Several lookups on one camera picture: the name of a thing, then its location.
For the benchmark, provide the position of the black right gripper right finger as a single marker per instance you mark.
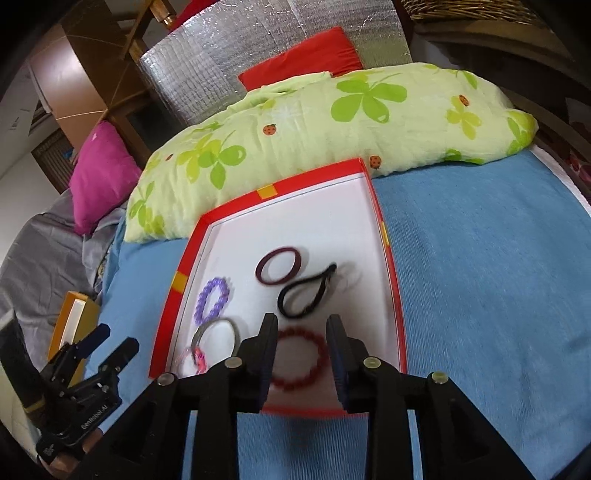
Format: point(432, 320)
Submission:
point(362, 381)

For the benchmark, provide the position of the magenta pillow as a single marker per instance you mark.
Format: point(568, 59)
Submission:
point(103, 177)

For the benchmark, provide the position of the red cushion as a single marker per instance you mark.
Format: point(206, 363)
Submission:
point(328, 51)

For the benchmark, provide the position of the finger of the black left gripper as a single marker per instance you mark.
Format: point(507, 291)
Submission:
point(86, 346)
point(119, 357)

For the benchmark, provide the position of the wooden shelf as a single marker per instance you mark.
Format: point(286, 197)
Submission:
point(529, 63)

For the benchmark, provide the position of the silver metal bangle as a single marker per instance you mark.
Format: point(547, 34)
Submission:
point(214, 340)

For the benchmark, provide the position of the silver insulation foil sheet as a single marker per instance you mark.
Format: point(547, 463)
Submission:
point(194, 70)

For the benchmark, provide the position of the red jewelry box tray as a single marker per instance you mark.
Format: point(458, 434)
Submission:
point(303, 249)

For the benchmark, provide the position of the orange box lid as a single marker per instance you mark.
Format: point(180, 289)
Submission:
point(77, 318)

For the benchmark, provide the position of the maroon hair band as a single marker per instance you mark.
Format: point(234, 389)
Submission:
point(279, 266)

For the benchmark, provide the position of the grey bedsheet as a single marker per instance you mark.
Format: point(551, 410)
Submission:
point(48, 259)

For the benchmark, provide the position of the wicker basket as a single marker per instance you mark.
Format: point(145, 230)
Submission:
point(495, 10)

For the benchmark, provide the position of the blue blanket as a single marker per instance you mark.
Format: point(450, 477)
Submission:
point(494, 268)

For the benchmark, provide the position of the wooden cabinet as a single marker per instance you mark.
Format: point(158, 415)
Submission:
point(86, 70)

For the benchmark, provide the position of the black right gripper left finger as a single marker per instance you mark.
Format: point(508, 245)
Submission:
point(245, 377)

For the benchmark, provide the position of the green floral pillow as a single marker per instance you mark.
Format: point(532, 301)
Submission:
point(394, 118)

